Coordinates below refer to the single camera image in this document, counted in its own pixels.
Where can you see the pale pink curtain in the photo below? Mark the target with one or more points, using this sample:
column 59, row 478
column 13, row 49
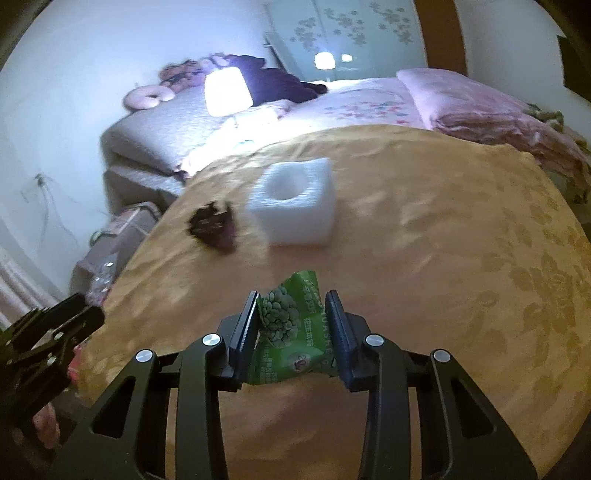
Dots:
column 23, row 286

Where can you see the pile of plush toys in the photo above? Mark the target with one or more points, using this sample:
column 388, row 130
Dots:
column 180, row 74

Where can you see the pink floral bed sheet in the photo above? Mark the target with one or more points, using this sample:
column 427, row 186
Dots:
column 360, row 106

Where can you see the brown wooden door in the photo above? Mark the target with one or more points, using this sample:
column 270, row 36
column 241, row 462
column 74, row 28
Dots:
column 443, row 37

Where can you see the glowing white table lamp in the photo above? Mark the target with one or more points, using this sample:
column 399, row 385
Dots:
column 226, row 92

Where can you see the white foam block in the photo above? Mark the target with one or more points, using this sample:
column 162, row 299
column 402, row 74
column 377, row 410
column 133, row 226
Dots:
column 295, row 221

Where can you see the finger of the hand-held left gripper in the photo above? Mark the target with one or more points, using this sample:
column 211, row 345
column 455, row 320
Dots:
column 69, row 334
column 41, row 321

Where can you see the clear plastic bag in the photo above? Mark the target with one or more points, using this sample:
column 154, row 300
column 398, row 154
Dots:
column 104, row 281

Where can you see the green snack packet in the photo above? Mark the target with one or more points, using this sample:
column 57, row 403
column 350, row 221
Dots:
column 286, row 314

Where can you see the golden patterned tablecloth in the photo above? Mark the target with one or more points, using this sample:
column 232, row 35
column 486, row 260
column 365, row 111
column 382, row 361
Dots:
column 438, row 254

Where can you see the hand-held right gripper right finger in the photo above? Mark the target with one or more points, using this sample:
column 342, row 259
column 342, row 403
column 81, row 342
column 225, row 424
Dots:
column 340, row 333

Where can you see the dark dried bunch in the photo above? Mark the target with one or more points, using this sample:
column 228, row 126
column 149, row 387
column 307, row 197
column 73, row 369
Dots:
column 212, row 228

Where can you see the folded pink blanket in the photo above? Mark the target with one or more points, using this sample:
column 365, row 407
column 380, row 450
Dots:
column 461, row 101

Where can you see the pink plush pillow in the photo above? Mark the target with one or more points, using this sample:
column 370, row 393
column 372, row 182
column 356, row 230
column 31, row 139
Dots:
column 138, row 97

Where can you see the brown upholstered bed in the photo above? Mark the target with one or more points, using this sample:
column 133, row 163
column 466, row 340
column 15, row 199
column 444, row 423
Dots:
column 138, row 184

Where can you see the cloth-covered nightstand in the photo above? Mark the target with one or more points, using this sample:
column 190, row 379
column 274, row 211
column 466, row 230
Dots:
column 120, row 249

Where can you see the purple plush toy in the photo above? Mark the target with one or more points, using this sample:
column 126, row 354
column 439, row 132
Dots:
column 272, row 81

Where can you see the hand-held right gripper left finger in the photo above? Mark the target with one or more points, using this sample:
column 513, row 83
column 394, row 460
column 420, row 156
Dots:
column 244, row 328

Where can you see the black wall television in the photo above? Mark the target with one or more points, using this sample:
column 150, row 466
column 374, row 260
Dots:
column 577, row 69

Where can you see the wardrobe with floral doors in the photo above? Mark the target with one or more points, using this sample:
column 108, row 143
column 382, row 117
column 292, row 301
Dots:
column 369, row 27

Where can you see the grey quilted pillow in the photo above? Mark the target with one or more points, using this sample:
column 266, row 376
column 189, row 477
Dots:
column 152, row 134

